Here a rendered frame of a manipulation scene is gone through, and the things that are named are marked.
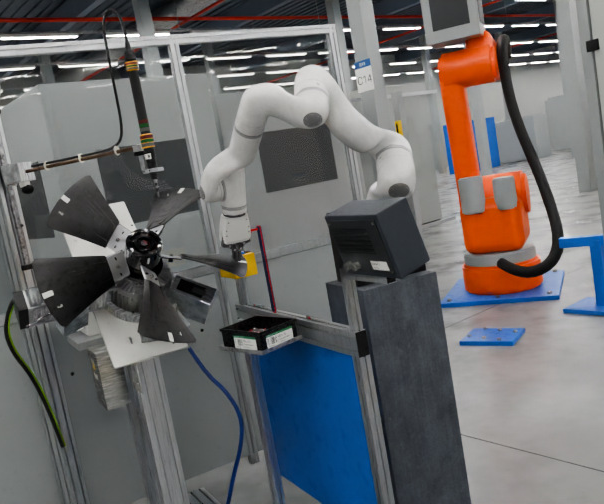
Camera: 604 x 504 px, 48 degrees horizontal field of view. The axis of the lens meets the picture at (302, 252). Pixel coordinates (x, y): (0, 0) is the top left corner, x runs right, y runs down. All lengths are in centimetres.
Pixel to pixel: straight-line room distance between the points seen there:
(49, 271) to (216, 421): 138
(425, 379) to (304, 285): 112
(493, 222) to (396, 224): 402
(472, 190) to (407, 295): 338
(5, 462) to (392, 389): 161
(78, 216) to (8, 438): 107
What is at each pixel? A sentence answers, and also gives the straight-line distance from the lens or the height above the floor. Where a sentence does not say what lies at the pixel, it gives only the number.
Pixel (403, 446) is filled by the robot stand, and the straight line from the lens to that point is 249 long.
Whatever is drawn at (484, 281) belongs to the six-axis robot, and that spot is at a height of 16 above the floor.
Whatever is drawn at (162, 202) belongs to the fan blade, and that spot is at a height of 134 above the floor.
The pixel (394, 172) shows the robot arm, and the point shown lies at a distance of 210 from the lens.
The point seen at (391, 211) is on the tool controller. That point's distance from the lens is 175.
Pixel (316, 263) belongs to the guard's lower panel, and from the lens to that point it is 341.
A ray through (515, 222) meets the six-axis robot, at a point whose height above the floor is 61.
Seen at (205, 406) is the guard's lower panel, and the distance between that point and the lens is 325.
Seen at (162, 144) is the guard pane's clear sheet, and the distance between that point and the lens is 312.
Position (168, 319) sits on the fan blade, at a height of 98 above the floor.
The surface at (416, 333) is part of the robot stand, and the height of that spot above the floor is 73.
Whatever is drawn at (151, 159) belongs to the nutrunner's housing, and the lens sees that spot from 233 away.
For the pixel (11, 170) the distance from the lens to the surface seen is 274.
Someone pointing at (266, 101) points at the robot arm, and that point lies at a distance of 196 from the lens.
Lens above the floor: 139
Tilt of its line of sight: 7 degrees down
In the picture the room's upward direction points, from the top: 10 degrees counter-clockwise
